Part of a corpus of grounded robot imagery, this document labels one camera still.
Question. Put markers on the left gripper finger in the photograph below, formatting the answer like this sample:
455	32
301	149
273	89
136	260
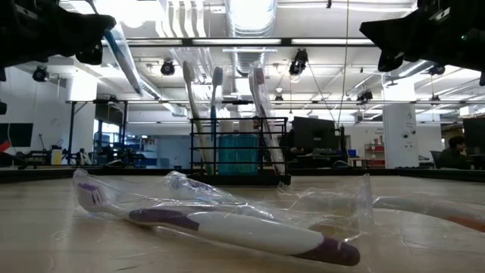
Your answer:
76	30
90	55

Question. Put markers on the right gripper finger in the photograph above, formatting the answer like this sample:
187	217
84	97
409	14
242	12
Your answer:
401	32
390	62

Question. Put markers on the green white bagged toothbrush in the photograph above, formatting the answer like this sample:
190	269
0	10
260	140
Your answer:
188	72
251	87

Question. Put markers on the grey white bagged toothbrush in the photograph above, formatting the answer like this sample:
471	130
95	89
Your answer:
260	76

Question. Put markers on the blue mouthwash bottle white cap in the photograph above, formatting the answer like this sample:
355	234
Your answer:
227	155
248	155

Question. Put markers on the orange white bagged toothbrush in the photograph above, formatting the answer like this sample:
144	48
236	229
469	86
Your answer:
468	223

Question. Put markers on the purple white bagged toothbrush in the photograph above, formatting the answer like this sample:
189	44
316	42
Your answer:
246	232

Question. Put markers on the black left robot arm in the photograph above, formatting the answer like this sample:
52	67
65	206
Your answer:
2	108

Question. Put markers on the black ceiling spotlight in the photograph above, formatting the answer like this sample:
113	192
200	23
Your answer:
39	74
167	68
364	96
437	69

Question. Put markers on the white LED light strip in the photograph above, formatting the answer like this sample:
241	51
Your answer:
155	41
333	41
238	41

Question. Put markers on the white square column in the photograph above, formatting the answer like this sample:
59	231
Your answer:
399	136

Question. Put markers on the black computer monitor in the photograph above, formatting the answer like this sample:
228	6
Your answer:
475	134
310	136
17	134

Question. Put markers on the red storage shelf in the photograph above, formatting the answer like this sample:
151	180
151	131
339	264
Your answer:
374	153

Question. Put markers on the black overhead crossbar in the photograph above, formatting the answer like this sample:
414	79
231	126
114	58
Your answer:
286	41

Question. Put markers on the yellow white container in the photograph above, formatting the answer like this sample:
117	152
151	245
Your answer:
57	157

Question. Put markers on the person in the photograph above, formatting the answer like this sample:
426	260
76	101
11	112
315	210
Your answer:
452	157

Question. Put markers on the red white sign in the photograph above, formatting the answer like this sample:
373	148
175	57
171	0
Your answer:
4	146

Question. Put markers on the blue storage shelf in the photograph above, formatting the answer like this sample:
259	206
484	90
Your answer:
148	161

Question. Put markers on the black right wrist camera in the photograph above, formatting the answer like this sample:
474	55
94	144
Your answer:
432	4

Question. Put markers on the white rectangular air duct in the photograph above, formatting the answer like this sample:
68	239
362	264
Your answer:
151	89

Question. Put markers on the black metal frame stand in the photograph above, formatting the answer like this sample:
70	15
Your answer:
71	129

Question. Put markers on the black hanging overhead camera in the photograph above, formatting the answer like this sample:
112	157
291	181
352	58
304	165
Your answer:
299	60

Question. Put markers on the black table edge frame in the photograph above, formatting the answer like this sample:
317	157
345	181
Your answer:
113	173

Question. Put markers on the silver round ventilation duct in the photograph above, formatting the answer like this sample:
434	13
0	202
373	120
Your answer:
250	22

